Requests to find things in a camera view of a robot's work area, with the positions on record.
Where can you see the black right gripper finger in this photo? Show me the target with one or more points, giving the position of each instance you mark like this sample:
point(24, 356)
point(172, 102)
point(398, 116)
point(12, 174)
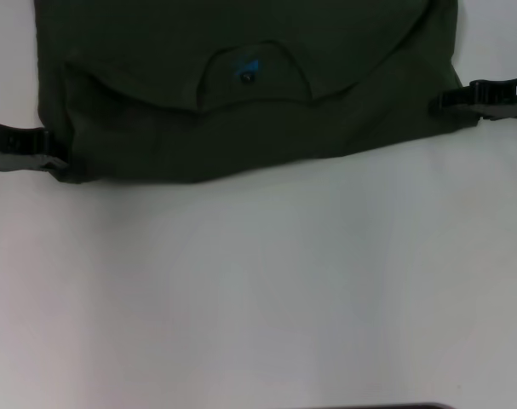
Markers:
point(452, 102)

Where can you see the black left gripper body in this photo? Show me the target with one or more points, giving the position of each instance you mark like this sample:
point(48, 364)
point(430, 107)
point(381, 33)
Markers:
point(15, 147)

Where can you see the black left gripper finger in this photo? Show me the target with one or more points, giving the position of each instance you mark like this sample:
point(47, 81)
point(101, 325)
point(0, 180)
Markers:
point(57, 151)

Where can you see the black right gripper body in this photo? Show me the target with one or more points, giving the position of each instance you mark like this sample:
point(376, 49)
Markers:
point(505, 100)

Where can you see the dark green FREE t-shirt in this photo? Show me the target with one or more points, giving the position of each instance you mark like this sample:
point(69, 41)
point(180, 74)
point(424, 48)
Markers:
point(241, 128)

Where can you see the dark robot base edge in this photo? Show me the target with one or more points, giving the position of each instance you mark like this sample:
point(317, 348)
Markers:
point(411, 406)

